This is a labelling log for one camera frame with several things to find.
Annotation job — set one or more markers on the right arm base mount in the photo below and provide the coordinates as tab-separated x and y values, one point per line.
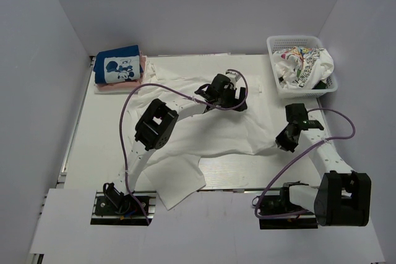
276	203

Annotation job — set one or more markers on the folded pink t-shirt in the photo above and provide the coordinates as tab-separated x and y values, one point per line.
123	84

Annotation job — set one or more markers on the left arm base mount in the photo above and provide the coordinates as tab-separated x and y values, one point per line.
114	208

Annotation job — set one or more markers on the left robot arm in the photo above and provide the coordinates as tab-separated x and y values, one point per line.
153	130

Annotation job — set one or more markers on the dark green t-shirt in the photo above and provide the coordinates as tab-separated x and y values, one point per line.
320	86

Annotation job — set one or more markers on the white t-shirt red print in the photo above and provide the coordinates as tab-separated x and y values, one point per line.
173	170

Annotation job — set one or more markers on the white cartoon print t-shirt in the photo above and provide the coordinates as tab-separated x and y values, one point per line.
300	68

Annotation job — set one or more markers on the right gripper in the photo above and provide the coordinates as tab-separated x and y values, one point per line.
281	141

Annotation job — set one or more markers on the folded blue t-shirt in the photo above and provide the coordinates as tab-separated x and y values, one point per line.
103	75

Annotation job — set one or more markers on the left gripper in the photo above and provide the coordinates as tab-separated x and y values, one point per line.
233	102

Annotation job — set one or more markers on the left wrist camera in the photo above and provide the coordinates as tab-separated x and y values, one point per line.
233	77

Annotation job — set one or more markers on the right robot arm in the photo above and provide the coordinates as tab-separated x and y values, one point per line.
343	197

